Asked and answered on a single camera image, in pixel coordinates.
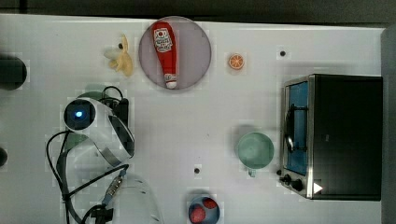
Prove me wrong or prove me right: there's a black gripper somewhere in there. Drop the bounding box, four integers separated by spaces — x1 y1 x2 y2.
102 97 129 127

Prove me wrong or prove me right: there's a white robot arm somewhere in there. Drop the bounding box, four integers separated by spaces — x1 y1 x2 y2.
56 97 164 224

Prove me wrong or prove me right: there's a peeled banana toy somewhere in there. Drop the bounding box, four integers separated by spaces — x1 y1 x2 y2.
104 34 134 77

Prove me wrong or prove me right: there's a red ketchup bottle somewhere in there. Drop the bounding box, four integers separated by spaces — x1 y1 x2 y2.
151 21 177 89

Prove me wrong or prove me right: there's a round purple plate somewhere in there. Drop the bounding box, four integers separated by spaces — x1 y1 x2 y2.
138 16 211 90

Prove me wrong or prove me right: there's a black pot upper left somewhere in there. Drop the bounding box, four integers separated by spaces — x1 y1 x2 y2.
0 54 27 91

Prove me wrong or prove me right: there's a black pot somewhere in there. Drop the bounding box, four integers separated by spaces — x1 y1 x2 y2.
0 54 27 91
0 147 7 166

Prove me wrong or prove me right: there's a black pot lower left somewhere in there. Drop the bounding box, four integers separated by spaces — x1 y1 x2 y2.
0 147 7 166

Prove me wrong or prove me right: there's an orange slice toy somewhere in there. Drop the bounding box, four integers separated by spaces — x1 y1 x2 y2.
228 53 245 70

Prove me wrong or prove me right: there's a right red strawberry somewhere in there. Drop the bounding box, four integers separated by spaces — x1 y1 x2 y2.
203 198 218 209

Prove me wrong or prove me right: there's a red strawberry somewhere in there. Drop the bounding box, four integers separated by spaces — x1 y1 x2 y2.
203 198 218 209
190 207 205 224

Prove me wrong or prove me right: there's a left red strawberry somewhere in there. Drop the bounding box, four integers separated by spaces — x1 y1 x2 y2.
190 207 205 224

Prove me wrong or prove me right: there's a blue bowl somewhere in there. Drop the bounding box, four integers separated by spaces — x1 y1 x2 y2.
188 196 220 224

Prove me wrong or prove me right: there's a green mug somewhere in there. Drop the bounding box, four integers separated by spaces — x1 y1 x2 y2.
236 132 275 178

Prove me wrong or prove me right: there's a black toaster oven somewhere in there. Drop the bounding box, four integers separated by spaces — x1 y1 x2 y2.
276 74 383 201

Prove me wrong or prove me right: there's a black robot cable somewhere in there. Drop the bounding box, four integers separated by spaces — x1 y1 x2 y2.
45 85 130 224

